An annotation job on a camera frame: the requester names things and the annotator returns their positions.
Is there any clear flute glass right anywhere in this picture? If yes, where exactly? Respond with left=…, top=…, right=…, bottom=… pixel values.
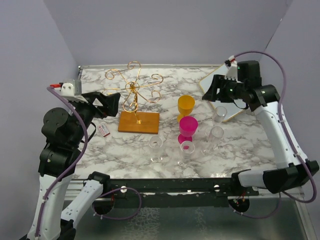
left=201, top=126, right=224, bottom=156

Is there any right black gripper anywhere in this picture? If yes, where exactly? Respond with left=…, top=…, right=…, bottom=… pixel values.
left=203, top=74, right=247, bottom=103

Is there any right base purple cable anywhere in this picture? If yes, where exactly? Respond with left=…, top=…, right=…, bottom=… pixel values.
left=231, top=192, right=282, bottom=220

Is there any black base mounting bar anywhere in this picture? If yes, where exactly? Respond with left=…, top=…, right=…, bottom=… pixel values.
left=88, top=171, right=259, bottom=209

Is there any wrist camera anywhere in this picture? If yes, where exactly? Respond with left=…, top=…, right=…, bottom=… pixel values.
left=224, top=55, right=238, bottom=80
left=60, top=78, right=82, bottom=98

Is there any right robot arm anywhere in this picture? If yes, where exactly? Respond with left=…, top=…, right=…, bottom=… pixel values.
left=202, top=74, right=320, bottom=196

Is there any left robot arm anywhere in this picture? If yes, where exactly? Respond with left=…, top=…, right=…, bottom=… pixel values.
left=22, top=87, right=121, bottom=240

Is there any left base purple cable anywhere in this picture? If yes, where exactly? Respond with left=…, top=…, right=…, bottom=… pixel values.
left=91, top=187, right=142, bottom=221

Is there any yellow plastic wine glass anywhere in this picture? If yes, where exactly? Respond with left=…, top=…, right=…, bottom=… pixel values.
left=177, top=95, right=195, bottom=123

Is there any white board gold rim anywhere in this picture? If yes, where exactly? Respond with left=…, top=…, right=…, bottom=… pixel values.
left=199, top=64, right=246, bottom=122

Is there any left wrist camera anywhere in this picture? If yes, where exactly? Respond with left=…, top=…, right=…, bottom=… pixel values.
left=60, top=78, right=82, bottom=98

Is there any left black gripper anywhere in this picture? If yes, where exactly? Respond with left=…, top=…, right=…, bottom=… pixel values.
left=71, top=90, right=121, bottom=146

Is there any clear wine glass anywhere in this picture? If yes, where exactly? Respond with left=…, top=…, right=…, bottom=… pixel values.
left=148, top=136, right=164, bottom=163
left=178, top=141, right=195, bottom=165
left=212, top=106, right=228, bottom=123

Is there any gold wire glass rack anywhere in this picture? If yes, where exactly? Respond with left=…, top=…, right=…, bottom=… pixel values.
left=102, top=61, right=164, bottom=135

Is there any pink plastic wine glass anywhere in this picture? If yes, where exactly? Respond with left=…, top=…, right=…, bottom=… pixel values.
left=178, top=116, right=199, bottom=144

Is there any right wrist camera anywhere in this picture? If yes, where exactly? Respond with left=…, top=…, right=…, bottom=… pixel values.
left=224, top=55, right=238, bottom=80

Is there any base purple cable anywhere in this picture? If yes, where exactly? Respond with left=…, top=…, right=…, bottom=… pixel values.
left=231, top=192, right=282, bottom=220
left=91, top=187, right=142, bottom=221

